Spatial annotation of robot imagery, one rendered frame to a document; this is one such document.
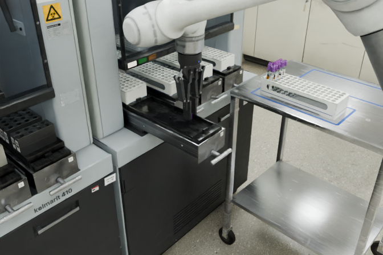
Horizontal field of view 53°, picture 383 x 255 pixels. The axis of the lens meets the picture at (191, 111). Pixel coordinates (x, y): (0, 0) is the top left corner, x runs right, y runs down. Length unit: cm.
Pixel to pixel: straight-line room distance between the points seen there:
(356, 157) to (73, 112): 194
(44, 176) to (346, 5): 88
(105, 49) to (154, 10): 30
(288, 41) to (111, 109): 255
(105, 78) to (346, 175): 169
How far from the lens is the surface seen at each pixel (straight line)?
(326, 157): 263
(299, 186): 190
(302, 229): 170
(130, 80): 146
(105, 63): 126
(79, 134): 129
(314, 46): 354
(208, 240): 198
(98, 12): 121
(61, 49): 116
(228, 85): 166
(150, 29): 99
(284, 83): 142
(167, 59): 165
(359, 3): 65
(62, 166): 118
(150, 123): 130
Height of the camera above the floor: 146
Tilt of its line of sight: 29 degrees down
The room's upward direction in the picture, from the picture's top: straight up
